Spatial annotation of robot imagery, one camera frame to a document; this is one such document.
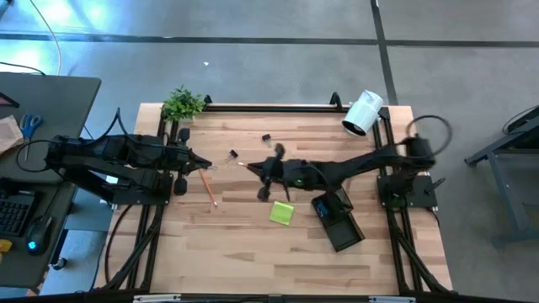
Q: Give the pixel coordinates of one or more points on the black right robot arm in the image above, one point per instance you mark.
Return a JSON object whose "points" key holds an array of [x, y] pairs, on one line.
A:
{"points": [[362, 162]]}

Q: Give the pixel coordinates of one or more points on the blue marker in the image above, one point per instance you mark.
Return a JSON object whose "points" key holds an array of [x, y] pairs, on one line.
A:
{"points": [[323, 209]]}

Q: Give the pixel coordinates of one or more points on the black binder clip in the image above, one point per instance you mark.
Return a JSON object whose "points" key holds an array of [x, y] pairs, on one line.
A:
{"points": [[232, 155], [266, 138]]}

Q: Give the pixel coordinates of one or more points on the black mesh desk organizer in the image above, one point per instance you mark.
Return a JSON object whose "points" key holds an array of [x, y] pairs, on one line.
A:
{"points": [[341, 229]]}

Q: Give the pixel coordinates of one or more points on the black computer mouse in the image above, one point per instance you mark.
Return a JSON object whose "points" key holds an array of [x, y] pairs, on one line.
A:
{"points": [[38, 233]]}

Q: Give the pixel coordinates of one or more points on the black aluminium rig frame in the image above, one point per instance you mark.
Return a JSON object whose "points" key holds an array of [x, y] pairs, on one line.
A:
{"points": [[273, 108]]}

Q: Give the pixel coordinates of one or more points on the green potted plant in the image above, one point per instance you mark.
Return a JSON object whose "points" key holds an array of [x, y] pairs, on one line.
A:
{"points": [[182, 105]]}

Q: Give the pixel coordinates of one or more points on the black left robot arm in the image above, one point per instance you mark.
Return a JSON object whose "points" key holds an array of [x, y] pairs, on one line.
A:
{"points": [[105, 151]]}

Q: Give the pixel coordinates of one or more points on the green sticky note pad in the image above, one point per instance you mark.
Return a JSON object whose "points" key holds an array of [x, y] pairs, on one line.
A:
{"points": [[281, 213]]}

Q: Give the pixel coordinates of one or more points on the black keyboard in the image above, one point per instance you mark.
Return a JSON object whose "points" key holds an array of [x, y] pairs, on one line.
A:
{"points": [[14, 214]]}

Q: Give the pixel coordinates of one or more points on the yellow object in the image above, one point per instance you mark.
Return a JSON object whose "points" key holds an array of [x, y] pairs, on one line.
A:
{"points": [[5, 246]]}

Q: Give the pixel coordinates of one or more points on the brown paper bag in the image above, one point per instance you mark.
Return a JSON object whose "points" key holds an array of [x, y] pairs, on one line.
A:
{"points": [[8, 134]]}

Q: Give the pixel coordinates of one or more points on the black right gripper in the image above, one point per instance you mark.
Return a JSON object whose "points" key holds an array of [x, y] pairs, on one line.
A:
{"points": [[280, 172]]}

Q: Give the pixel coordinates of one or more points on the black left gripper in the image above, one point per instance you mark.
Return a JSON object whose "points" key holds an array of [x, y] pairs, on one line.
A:
{"points": [[182, 162]]}

